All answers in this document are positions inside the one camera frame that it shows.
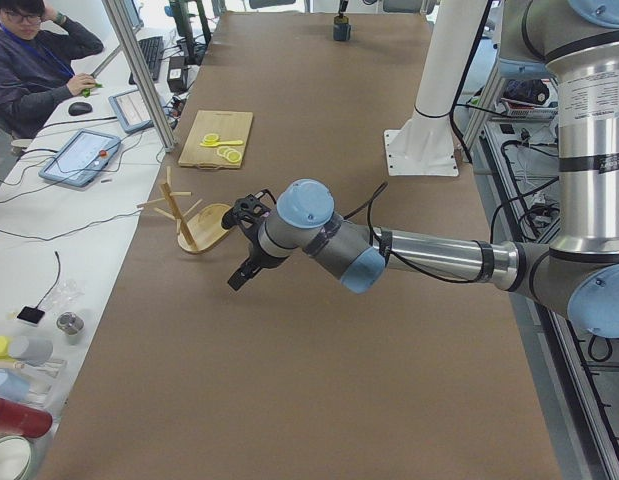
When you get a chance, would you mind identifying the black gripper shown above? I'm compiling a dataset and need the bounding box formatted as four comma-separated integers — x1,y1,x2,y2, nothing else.
221,189,277,290

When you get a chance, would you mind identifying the seated person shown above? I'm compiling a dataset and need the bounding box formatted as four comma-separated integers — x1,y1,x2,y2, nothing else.
0,1,104,138

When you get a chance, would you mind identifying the aluminium frame post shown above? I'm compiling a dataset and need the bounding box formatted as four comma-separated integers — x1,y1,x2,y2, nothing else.
102,0,176,152

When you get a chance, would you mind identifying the grey cup lying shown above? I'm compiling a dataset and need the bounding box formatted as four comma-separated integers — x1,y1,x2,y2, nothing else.
8,336,53,366

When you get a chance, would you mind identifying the yellow plastic knife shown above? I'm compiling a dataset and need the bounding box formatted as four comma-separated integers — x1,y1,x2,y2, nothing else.
199,140,244,148

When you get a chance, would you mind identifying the wooden cup storage rack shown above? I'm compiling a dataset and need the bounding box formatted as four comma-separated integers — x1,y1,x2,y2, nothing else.
136,166,231,254

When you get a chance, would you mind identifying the lemon slice near handle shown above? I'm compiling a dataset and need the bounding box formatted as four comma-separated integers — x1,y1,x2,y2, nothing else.
225,152,242,164

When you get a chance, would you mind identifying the black computer mouse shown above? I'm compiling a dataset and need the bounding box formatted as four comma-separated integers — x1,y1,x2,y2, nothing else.
68,101,93,116

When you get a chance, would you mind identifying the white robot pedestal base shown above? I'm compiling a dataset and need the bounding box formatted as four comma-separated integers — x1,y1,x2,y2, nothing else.
384,0,490,177

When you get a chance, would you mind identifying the bamboo cutting board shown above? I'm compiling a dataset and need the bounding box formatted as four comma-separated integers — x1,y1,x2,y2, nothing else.
178,110,254,170

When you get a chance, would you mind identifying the black power adapter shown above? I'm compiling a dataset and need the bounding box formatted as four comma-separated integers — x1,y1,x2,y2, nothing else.
167,56,189,94

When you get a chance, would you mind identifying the teach pendant tablet far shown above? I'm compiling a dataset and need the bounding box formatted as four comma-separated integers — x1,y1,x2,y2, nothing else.
108,88,153,134

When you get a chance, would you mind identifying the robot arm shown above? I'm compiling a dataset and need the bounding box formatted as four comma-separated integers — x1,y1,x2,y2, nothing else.
222,1,619,338

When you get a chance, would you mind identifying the clear plastic bag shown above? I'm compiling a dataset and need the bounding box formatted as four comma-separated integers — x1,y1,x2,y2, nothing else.
41,279,84,311

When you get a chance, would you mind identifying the red bottle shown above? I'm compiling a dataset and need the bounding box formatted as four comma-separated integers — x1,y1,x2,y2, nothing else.
0,397,53,438

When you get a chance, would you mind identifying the blue cup yellow inside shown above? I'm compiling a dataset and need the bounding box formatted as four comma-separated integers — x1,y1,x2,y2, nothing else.
332,15,351,42

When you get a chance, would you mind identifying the teach pendant tablet near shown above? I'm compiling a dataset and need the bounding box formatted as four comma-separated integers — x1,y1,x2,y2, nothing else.
39,129,121,188

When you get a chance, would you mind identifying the steel cup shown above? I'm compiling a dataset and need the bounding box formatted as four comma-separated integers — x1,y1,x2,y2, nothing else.
56,312,85,345

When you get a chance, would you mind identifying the light blue cup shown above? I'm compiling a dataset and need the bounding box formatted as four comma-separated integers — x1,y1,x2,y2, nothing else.
0,369,30,402

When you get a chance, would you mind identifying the teach pendant tablet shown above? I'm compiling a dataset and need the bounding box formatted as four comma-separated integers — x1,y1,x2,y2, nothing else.
108,88,153,134
39,129,121,188

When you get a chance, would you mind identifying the small black square device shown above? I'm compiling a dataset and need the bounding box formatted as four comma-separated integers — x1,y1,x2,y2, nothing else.
16,306,45,325

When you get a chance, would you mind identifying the lemon slice under knife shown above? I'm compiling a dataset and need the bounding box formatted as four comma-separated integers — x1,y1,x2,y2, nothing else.
202,132,220,145

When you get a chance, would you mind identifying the clear plastic tray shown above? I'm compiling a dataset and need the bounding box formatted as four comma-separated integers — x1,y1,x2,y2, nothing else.
12,358,67,407

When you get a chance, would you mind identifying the black keyboard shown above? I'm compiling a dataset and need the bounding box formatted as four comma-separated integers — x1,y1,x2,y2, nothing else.
138,36,164,82

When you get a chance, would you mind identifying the white bowl green rim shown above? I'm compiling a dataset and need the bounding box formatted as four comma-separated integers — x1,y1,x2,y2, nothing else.
0,436,33,480

